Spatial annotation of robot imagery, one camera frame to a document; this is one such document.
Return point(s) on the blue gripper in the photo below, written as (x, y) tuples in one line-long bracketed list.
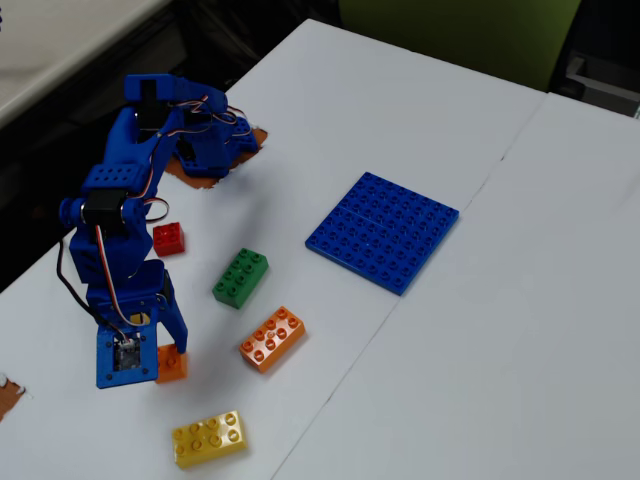
[(150, 289)]

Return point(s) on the orange 2x2 block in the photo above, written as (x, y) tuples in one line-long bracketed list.
[(172, 368)]

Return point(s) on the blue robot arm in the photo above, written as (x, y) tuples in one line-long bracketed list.
[(120, 150)]

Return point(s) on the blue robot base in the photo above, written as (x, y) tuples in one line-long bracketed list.
[(210, 155)]

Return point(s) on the green 2x4 block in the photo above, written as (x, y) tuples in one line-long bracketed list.
[(240, 277)]

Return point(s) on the red 2x2 block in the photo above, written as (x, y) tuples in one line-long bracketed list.
[(169, 240)]

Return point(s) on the orange 2x4 block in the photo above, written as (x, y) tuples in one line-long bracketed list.
[(270, 342)]

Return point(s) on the yellow 2x4 block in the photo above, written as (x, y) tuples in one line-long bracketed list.
[(207, 440)]

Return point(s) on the blue 8x8 stud plate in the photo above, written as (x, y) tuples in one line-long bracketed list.
[(380, 230)]

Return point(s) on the white background table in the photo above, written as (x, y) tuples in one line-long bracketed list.
[(50, 40)]

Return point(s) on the grey box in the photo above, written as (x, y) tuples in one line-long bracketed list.
[(600, 80)]

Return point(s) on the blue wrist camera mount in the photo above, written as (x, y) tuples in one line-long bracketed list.
[(106, 371)]

